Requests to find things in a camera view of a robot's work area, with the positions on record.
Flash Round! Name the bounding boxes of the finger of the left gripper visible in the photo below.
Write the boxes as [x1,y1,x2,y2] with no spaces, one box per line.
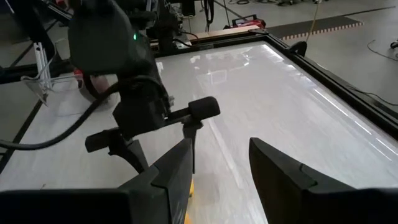
[183,121,203,174]
[108,138,150,174]

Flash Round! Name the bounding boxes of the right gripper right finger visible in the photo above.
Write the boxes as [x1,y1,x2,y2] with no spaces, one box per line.
[248,137,398,224]

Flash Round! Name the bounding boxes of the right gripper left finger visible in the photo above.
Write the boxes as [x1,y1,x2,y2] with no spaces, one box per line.
[0,138,194,224]

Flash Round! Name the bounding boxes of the red apple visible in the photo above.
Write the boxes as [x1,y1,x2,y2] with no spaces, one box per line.
[73,68,110,102]

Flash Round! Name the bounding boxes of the orange-yellow mango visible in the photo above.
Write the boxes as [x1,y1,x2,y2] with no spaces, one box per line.
[183,179,196,224]

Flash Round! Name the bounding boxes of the clear plastic basket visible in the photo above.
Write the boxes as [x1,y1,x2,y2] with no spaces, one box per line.
[21,41,121,118]

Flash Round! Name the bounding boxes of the wooden base board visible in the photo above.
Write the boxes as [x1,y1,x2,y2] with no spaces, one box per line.
[185,24,261,40]

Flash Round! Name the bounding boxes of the red tool box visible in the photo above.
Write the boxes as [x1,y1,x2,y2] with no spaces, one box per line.
[231,13,267,30]

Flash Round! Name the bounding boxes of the black rig support strut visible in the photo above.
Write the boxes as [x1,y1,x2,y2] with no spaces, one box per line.
[0,0,74,85]

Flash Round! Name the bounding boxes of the dark floor mat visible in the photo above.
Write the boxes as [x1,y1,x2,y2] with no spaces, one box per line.
[266,15,364,40]

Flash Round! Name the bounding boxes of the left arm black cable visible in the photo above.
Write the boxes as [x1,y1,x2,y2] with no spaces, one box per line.
[0,81,124,152]

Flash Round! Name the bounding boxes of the black frame handle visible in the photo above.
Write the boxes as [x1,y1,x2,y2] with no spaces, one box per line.
[287,40,308,57]

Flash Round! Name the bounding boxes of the yellow hanging cable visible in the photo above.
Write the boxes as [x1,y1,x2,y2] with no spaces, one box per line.
[305,0,322,44]

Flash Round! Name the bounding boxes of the black floor cable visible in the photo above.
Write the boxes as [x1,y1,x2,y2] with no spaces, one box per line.
[366,38,398,62]

